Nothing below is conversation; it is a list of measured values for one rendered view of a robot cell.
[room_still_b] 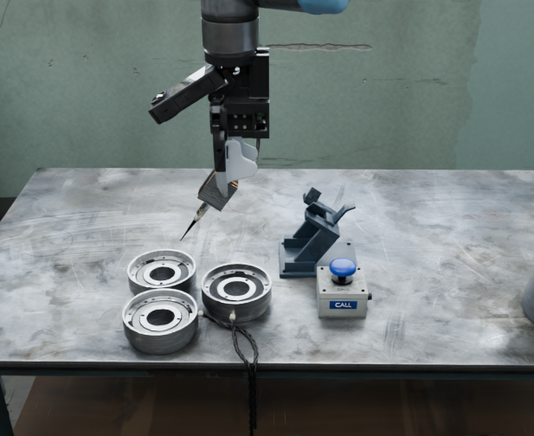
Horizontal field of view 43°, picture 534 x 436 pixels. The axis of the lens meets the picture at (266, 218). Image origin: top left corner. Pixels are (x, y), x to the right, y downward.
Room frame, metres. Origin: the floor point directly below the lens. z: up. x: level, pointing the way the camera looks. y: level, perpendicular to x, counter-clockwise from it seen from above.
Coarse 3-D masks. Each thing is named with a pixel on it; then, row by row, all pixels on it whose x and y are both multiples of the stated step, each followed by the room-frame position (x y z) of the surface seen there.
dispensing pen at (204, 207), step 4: (212, 172) 0.90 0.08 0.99; (208, 176) 0.91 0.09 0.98; (208, 180) 0.90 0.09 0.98; (236, 180) 0.91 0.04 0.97; (204, 184) 0.90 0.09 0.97; (200, 188) 0.91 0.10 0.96; (204, 204) 0.90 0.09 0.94; (200, 208) 0.90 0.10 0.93; (204, 208) 0.90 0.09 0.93; (208, 208) 0.90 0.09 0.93; (196, 212) 0.90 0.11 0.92; (200, 212) 0.90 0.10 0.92; (204, 212) 0.90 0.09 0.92; (196, 216) 0.90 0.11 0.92; (200, 216) 0.90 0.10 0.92; (196, 220) 0.90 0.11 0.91; (192, 224) 0.90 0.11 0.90; (188, 228) 0.90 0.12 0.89
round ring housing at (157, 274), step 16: (144, 256) 0.91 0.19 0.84; (160, 256) 0.92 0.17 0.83; (176, 256) 0.92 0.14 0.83; (128, 272) 0.86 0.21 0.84; (144, 272) 0.87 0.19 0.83; (160, 272) 0.89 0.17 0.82; (176, 272) 0.87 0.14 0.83; (192, 272) 0.86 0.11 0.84; (144, 288) 0.82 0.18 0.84; (160, 288) 0.82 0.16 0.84; (176, 288) 0.83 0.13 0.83; (192, 288) 0.85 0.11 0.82
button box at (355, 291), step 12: (324, 276) 0.84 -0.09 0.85; (336, 276) 0.84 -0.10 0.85; (360, 276) 0.84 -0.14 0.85; (324, 288) 0.81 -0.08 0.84; (336, 288) 0.81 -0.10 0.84; (348, 288) 0.81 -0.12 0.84; (360, 288) 0.81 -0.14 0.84; (324, 300) 0.80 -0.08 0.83; (336, 300) 0.80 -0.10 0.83; (348, 300) 0.80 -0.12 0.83; (360, 300) 0.80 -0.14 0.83; (324, 312) 0.80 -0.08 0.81; (336, 312) 0.80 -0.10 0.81; (348, 312) 0.80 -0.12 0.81; (360, 312) 0.80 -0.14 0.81
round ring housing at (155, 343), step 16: (128, 304) 0.78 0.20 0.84; (144, 304) 0.80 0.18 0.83; (192, 304) 0.79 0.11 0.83; (128, 320) 0.76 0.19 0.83; (144, 320) 0.76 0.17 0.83; (160, 320) 0.78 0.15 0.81; (176, 320) 0.76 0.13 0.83; (192, 320) 0.74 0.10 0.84; (128, 336) 0.73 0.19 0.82; (144, 336) 0.71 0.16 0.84; (160, 336) 0.71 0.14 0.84; (176, 336) 0.72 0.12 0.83; (192, 336) 0.74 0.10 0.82; (144, 352) 0.72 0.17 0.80; (160, 352) 0.72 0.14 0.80
